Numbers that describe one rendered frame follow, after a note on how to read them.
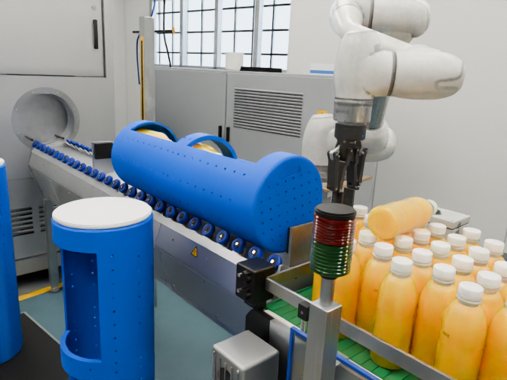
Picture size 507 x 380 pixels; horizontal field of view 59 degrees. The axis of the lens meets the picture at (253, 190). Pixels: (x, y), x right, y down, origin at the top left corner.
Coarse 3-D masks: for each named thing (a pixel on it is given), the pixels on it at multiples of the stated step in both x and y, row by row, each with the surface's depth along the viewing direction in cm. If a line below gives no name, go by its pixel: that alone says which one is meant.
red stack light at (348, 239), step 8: (320, 216) 66; (320, 224) 66; (328, 224) 65; (336, 224) 65; (344, 224) 65; (352, 224) 66; (312, 232) 68; (320, 232) 66; (328, 232) 65; (336, 232) 65; (344, 232) 65; (352, 232) 66; (320, 240) 66; (328, 240) 66; (336, 240) 65; (344, 240) 66; (352, 240) 67
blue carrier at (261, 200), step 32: (128, 128) 178; (160, 128) 190; (128, 160) 168; (160, 160) 152; (192, 160) 140; (224, 160) 131; (288, 160) 121; (160, 192) 156; (192, 192) 137; (224, 192) 125; (256, 192) 117; (288, 192) 124; (320, 192) 133; (224, 224) 131; (256, 224) 118; (288, 224) 127
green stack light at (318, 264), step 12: (312, 240) 68; (312, 252) 68; (324, 252) 66; (336, 252) 66; (348, 252) 67; (312, 264) 68; (324, 264) 67; (336, 264) 66; (348, 264) 67; (324, 276) 67; (336, 276) 67
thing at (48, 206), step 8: (48, 200) 275; (48, 208) 276; (48, 216) 277; (48, 224) 278; (48, 232) 279; (48, 240) 280; (48, 248) 282; (56, 248) 284; (48, 256) 284; (56, 256) 286; (48, 264) 287; (56, 264) 287; (48, 272) 289; (56, 272) 288; (56, 280) 289; (56, 288) 294
